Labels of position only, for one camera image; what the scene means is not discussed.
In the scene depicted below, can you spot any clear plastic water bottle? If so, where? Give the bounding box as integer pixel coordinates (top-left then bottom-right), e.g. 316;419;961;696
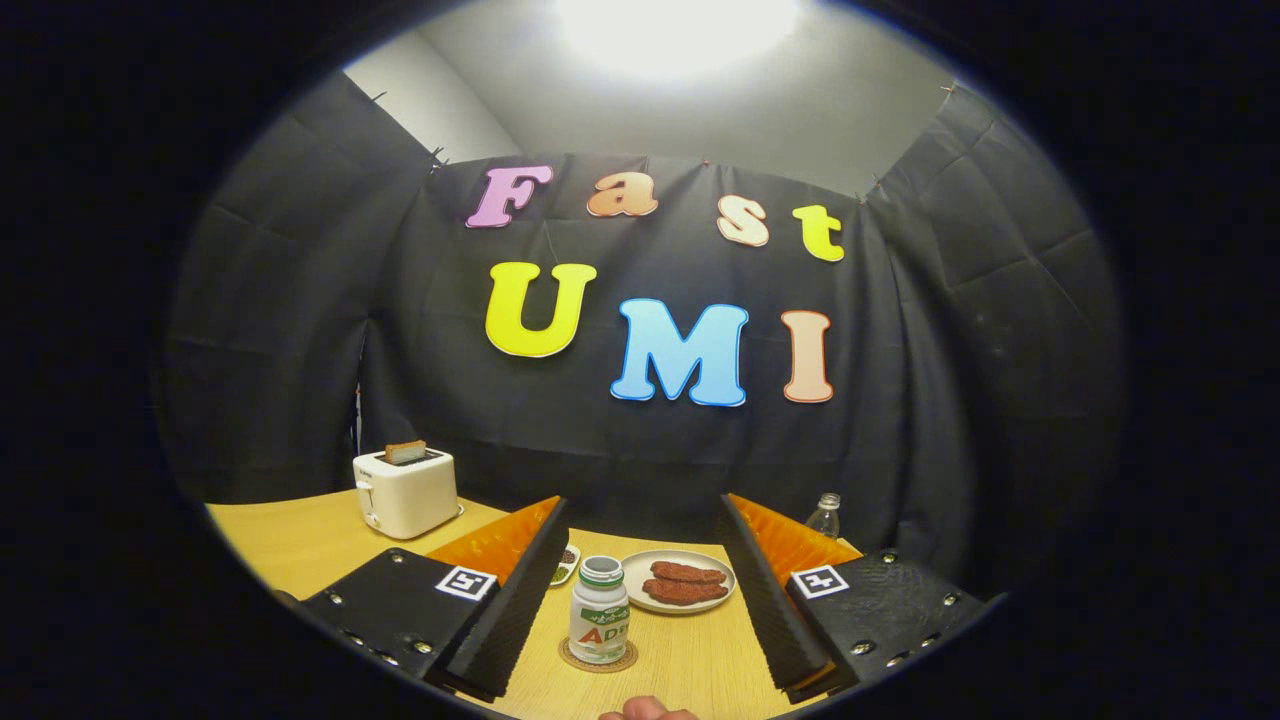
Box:
804;492;843;541

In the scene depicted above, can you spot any cream toaster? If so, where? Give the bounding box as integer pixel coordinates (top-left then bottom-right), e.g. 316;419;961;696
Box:
352;447;463;541

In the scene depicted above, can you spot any white round plate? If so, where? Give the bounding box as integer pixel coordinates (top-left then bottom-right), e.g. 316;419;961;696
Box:
620;549;738;615

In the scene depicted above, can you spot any white juice bottle green label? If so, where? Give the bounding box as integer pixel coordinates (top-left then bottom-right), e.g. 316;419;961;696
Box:
568;556;631;665

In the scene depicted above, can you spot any red-brown meat piece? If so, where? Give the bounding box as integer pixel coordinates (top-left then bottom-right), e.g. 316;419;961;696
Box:
650;561;728;586
641;578;730;607

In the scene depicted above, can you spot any round cork coaster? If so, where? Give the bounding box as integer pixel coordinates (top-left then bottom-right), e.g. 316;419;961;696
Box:
558;636;639;674

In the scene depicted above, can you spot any wooden table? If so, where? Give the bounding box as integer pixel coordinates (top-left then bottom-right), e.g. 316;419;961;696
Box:
205;488;866;720

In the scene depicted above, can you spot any black backdrop cloth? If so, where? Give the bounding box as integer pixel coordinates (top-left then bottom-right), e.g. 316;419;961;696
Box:
160;70;1126;591

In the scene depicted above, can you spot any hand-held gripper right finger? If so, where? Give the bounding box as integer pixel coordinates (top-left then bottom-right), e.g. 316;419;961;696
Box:
720;493;1004;704

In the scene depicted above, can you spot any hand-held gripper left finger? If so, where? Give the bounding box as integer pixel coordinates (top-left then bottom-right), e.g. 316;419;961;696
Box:
300;495;571;703

